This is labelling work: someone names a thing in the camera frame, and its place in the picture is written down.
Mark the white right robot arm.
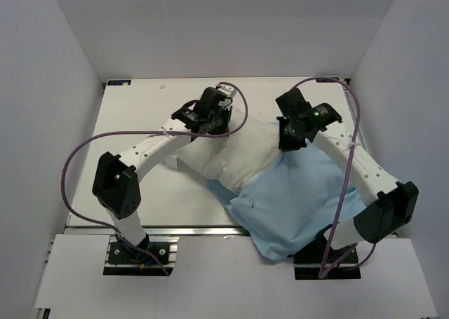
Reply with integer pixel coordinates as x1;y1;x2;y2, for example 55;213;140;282
276;88;419;262

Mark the white pillow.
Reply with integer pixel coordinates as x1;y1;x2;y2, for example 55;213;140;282
163;109;281;196

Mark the aluminium front table rail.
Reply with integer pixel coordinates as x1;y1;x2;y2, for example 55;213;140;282
64;226;249;236

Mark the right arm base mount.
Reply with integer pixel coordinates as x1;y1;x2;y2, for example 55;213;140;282
287;241;362;281

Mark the blue green satin pillowcase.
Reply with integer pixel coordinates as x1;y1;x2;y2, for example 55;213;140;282
208;144;344;260

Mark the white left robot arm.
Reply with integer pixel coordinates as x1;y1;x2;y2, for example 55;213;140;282
92;86;236;262

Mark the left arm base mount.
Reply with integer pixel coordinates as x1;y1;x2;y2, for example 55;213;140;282
103;236;177;277

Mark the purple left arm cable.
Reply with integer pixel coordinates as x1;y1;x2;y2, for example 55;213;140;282
61;82;250;276

